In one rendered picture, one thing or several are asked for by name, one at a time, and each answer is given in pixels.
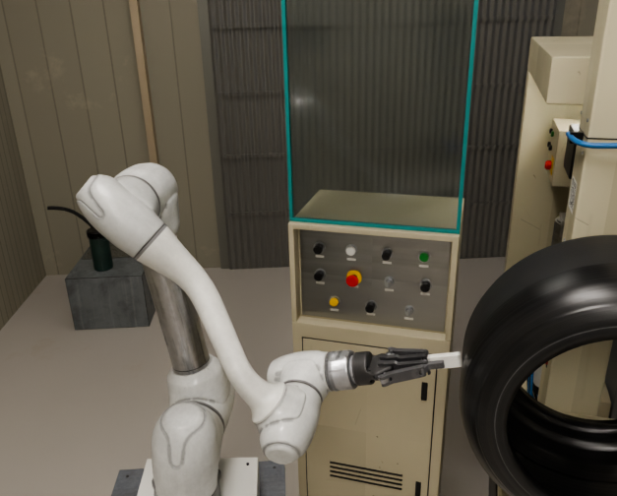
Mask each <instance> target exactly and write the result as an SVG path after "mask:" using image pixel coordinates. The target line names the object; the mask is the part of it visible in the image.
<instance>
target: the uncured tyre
mask: <svg viewBox="0 0 617 496"><path fill-rule="evenodd" d="M611 340H617V235H594V236H587V237H580V238H575V239H571V240H567V241H563V242H560V243H557V244H554V245H551V246H548V247H546V248H543V249H541V250H539V251H536V252H534V253H532V254H530V255H529V256H527V257H525V258H523V259H522V260H520V261H519V262H517V263H516V264H514V265H513V266H511V267H510V268H509V269H508V270H506V271H505V272H504V273H503V274H502V275H500V276H499V277H498V278H497V279H496V280H495V281H494V283H493V284H492V285H491V286H490V287H489V288H488V290H487V291H486V292H485V293H484V295H483V296H482V297H481V299H480V300H479V302H478V303H477V305H476V307H475V308H474V310H473V312H472V314H471V317H470V319H469V321H468V324H467V327H466V331H465V335H464V340H463V366H462V370H461V381H460V412H461V418H462V422H463V428H464V431H465V434H466V436H467V439H468V442H469V444H470V446H471V448H472V450H473V452H474V454H475V456H476V458H477V459H478V461H479V463H480V464H481V466H482V467H483V468H484V470H485V471H486V472H487V474H488V475H489V476H490V477H491V478H492V480H493V481H494V482H495V483H496V484H497V485H498V486H499V487H500V488H501V489H502V490H503V491H505V492H506V493H507V494H508V495H509V496H617V419H614V420H592V419H584V418H578V417H574V416H571V415H567V414H564V413H561V412H559V411H556V410H554V409H552V408H550V407H548V406H546V405H544V404H543V403H540V402H539V401H537V400H536V399H535V398H533V397H532V396H531V395H530V394H529V393H528V392H527V391H526V390H525V389H524V388H523V387H522V384H523V383H524V381H525V380H526V379H527V378H528V377H529V376H530V375H531V374H532V373H533V372H534V371H535V370H537V369H538V368H539V367H540V366H542V365H543V364H544V363H546V362H547V361H549V360H551V359H552V358H554V357H556V356H558V355H560V354H562V353H564V352H566V351H568V350H571V349H573V348H576V347H579V346H582V345H586V344H590V343H594V342H599V341H611Z"/></svg>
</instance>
